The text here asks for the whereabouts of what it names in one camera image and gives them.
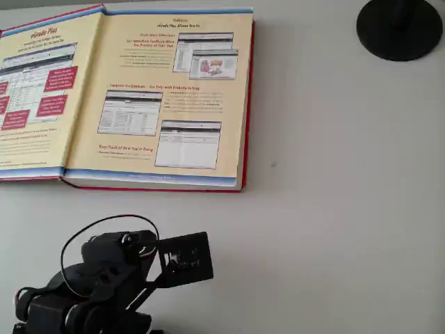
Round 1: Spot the black round stand base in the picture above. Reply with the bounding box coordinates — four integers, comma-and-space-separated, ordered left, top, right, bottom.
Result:
355, 0, 444, 62

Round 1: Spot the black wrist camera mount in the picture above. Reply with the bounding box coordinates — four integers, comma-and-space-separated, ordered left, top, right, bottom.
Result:
141, 230, 214, 290

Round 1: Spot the red hardcover brain textbook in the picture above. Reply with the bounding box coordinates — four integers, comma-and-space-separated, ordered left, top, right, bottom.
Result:
0, 3, 257, 193

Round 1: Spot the black looped camera cable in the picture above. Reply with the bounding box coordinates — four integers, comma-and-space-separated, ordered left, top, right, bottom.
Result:
60, 214, 161, 300

